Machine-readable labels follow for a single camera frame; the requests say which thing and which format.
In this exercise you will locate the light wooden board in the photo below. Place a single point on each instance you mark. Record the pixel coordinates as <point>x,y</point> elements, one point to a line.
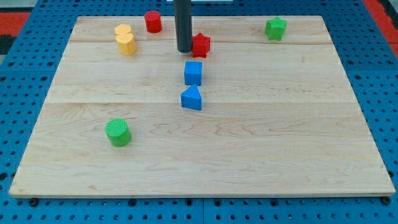
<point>278,118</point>

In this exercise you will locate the blue triangle block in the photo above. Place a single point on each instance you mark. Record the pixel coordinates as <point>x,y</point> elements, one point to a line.
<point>191,98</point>

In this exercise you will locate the blue cube block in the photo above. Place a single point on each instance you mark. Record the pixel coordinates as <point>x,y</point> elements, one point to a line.
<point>193,73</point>

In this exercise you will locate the red star block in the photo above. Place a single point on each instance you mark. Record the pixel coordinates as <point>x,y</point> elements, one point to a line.
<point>201,45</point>

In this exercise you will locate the green cylinder block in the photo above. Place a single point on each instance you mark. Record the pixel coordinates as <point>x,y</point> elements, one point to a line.
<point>118,132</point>

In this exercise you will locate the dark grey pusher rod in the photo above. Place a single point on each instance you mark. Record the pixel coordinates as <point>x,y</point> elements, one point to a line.
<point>183,25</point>

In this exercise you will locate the yellow heart block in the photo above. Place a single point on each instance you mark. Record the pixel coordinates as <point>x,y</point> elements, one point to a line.
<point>126,43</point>

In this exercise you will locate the red cylinder block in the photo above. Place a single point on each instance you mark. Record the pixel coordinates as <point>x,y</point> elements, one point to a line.
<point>153,21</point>

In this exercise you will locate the yellow hexagon block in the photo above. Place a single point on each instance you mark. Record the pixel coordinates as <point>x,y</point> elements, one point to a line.
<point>122,29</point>

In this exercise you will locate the green star block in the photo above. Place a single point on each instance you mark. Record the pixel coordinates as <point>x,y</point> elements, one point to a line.
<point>275,28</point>

